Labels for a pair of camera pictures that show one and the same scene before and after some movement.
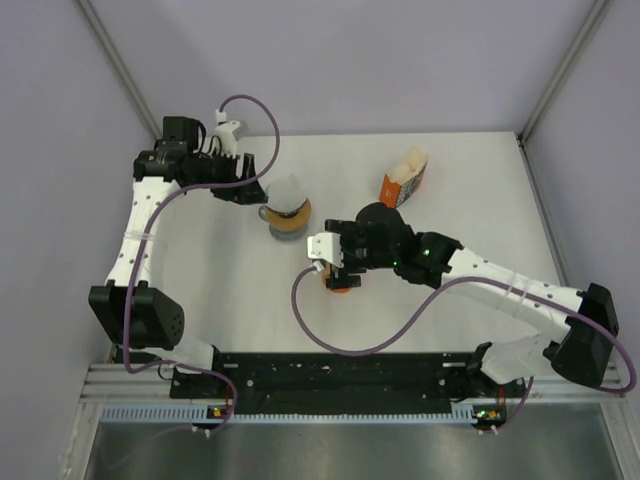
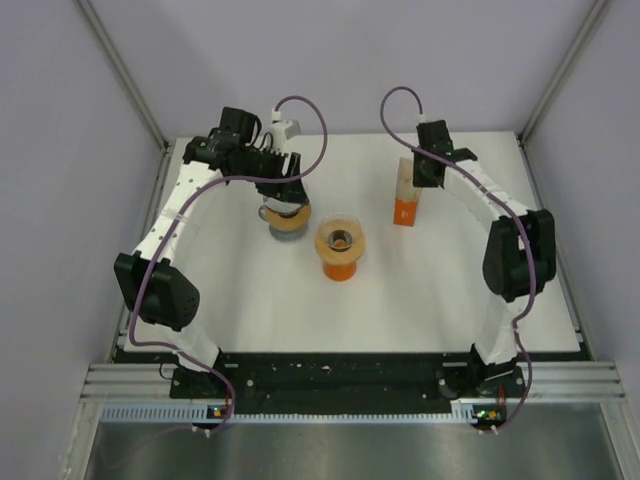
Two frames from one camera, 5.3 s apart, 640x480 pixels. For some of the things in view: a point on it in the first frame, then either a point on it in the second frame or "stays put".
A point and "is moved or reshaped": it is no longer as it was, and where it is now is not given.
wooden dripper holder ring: [293, 221] stays put
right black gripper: [345, 276] → [418, 180]
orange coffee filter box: [404, 180] is moved or reshaped
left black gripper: [248, 193] → [290, 191]
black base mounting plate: [343, 384] stays put
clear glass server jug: [280, 234] stays put
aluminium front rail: [152, 383] stays put
